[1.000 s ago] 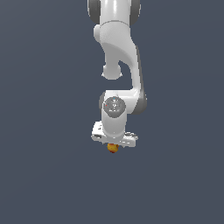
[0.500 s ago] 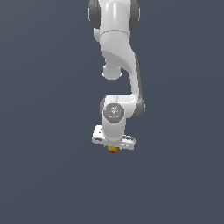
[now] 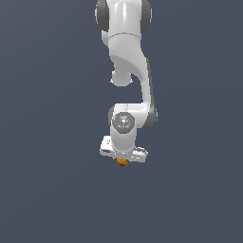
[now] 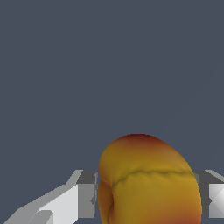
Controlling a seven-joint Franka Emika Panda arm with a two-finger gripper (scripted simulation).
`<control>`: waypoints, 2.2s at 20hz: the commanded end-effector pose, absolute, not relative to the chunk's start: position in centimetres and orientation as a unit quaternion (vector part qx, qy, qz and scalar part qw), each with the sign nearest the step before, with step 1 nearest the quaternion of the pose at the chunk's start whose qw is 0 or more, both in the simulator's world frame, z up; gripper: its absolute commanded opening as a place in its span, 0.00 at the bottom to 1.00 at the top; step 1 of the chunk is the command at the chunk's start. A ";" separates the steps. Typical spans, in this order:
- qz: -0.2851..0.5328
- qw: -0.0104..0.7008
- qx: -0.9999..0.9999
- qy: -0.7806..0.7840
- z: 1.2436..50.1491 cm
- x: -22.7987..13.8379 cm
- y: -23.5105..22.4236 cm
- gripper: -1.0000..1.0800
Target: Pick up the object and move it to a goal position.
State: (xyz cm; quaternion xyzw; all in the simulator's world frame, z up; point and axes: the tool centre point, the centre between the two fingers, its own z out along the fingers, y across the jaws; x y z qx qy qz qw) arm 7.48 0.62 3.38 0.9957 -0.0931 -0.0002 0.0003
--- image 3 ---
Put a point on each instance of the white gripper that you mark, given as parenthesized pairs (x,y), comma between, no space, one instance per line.
(136,154)

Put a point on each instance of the small orange yellow object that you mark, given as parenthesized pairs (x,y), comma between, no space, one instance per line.
(122,162)

